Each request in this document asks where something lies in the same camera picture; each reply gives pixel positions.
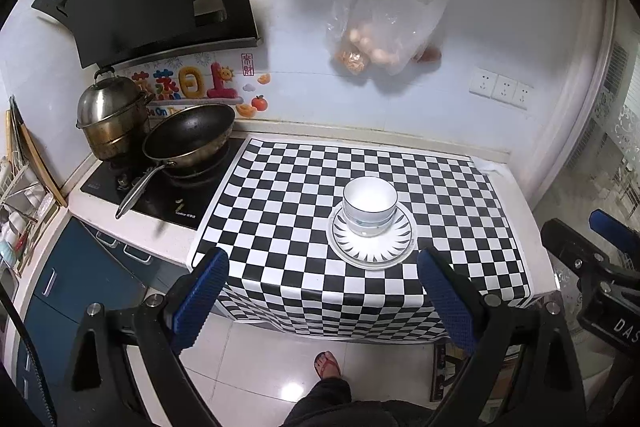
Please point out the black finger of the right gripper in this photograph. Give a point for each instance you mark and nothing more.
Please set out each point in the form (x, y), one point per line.
(615, 232)

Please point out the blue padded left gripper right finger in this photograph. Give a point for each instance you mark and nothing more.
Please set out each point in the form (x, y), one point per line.
(459, 305)

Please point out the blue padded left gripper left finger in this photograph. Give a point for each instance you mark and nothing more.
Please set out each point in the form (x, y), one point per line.
(193, 296)

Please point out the blue leaf pattern plate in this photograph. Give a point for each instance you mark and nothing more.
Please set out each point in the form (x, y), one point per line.
(373, 253)

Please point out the white bowl back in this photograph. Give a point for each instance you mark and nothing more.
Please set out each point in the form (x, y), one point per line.
(369, 205)

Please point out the blue kitchen cabinet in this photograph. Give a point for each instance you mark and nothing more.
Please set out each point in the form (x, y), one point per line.
(86, 266)

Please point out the black induction cooktop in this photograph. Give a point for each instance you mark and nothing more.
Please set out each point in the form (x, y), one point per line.
(178, 201)

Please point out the black white checkered mat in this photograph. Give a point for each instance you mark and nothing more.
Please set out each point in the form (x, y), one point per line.
(322, 237)

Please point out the person left foot sandal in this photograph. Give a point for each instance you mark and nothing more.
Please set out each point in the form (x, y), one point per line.
(326, 366)

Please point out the white cloth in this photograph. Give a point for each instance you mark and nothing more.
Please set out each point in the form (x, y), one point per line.
(487, 167)

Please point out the black frying pan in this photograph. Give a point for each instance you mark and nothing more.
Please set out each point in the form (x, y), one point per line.
(183, 146)

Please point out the dish rack with utensils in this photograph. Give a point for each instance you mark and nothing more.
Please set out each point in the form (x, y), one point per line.
(26, 207)

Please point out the stainless steel steamer pot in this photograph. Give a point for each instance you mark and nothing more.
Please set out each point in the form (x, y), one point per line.
(112, 115)

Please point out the wooden cutting board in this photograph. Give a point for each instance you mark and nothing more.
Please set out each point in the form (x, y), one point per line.
(27, 150)

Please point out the clear plastic bag with eggs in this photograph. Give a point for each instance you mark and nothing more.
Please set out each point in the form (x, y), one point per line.
(383, 34)

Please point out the white wall sockets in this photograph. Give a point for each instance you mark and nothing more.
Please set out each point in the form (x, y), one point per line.
(500, 88)

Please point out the colourful wall stickers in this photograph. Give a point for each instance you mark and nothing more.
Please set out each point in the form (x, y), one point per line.
(237, 78)

